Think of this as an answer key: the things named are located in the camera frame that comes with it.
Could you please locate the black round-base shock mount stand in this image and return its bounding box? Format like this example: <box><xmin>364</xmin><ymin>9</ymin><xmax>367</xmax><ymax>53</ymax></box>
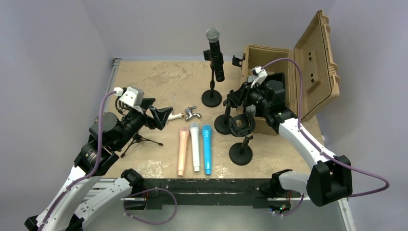
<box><xmin>228</xmin><ymin>114</ymin><xmax>255</xmax><ymax>166</ymax></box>

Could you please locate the white plastic faucet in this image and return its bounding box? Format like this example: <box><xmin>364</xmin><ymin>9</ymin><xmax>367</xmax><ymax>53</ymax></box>
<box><xmin>167</xmin><ymin>113</ymin><xmax>184</xmax><ymax>121</ymax></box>

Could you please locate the blue microphone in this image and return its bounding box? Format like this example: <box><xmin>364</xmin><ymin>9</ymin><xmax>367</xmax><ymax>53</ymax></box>
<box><xmin>202</xmin><ymin>125</ymin><xmax>212</xmax><ymax>176</ymax></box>

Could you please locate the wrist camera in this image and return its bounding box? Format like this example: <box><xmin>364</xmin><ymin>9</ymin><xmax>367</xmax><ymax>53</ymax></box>
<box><xmin>251</xmin><ymin>66</ymin><xmax>268</xmax><ymax>88</ymax></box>
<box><xmin>114</xmin><ymin>87</ymin><xmax>144</xmax><ymax>113</ymax></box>

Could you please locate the black stand glitter mic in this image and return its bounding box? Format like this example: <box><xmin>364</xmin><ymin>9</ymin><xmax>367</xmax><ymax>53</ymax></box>
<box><xmin>201</xmin><ymin>50</ymin><xmax>222</xmax><ymax>108</ymax></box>

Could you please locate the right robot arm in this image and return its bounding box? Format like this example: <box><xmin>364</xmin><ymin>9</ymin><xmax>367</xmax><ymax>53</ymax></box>
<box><xmin>224</xmin><ymin>80</ymin><xmax>353</xmax><ymax>207</ymax></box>

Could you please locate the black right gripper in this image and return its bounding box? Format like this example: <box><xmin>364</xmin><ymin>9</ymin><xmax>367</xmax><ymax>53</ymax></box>
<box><xmin>229</xmin><ymin>80</ymin><xmax>271</xmax><ymax>112</ymax></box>

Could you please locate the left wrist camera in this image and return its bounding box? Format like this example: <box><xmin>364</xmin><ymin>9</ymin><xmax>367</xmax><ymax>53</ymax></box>
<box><xmin>114</xmin><ymin>87</ymin><xmax>144</xmax><ymax>113</ymax></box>

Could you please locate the grey plastic box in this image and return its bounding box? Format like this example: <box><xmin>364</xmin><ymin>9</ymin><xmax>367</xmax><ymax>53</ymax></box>
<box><xmin>245</xmin><ymin>104</ymin><xmax>256</xmax><ymax>117</ymax></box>

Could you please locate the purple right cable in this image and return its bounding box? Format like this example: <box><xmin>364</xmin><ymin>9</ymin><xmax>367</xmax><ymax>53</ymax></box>
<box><xmin>261</xmin><ymin>58</ymin><xmax>391</xmax><ymax>218</ymax></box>

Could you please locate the chrome metal faucet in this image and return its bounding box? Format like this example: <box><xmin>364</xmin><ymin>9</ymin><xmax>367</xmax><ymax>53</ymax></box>
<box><xmin>184</xmin><ymin>105</ymin><xmax>202</xmax><ymax>121</ymax></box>

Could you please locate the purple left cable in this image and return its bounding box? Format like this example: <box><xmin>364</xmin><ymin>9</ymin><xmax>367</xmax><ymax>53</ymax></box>
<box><xmin>37</xmin><ymin>90</ymin><xmax>117</xmax><ymax>231</ymax></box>

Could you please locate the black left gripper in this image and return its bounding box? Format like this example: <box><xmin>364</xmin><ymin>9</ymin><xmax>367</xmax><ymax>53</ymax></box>
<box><xmin>114</xmin><ymin>98</ymin><xmax>172</xmax><ymax>150</ymax></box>

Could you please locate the black clip stand pink mic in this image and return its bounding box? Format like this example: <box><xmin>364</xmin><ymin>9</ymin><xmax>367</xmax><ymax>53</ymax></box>
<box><xmin>214</xmin><ymin>105</ymin><xmax>237</xmax><ymax>135</ymax></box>

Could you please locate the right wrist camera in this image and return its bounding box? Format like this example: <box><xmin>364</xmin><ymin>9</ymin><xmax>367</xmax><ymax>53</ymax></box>
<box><xmin>251</xmin><ymin>66</ymin><xmax>268</xmax><ymax>88</ymax></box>

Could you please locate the black tripod shock mount stand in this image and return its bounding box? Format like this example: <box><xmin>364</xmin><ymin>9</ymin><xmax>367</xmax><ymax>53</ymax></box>
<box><xmin>115</xmin><ymin>97</ymin><xmax>163</xmax><ymax>158</ymax></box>

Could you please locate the white microphone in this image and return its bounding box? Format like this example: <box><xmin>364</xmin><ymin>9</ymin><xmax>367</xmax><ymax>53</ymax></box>
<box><xmin>190</xmin><ymin>123</ymin><xmax>200</xmax><ymax>172</ymax></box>

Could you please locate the black glitter microphone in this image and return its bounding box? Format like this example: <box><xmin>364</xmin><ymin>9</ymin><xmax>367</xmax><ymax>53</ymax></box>
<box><xmin>206</xmin><ymin>27</ymin><xmax>225</xmax><ymax>82</ymax></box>

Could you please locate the tan plastic tool case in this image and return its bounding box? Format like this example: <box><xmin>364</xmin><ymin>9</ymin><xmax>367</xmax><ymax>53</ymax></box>
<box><xmin>240</xmin><ymin>10</ymin><xmax>340</xmax><ymax>123</ymax></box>

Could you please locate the purple cable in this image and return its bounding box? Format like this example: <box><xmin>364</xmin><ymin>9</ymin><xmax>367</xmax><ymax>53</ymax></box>
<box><xmin>37</xmin><ymin>90</ymin><xmax>117</xmax><ymax>231</ymax></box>
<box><xmin>261</xmin><ymin>58</ymin><xmax>391</xmax><ymax>218</ymax></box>

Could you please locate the pink microphone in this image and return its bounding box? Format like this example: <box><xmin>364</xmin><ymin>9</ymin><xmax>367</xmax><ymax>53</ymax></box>
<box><xmin>177</xmin><ymin>127</ymin><xmax>189</xmax><ymax>177</ymax></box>

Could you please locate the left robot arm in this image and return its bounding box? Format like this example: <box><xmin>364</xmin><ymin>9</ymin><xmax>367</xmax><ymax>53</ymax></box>
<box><xmin>25</xmin><ymin>98</ymin><xmax>173</xmax><ymax>231</ymax></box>

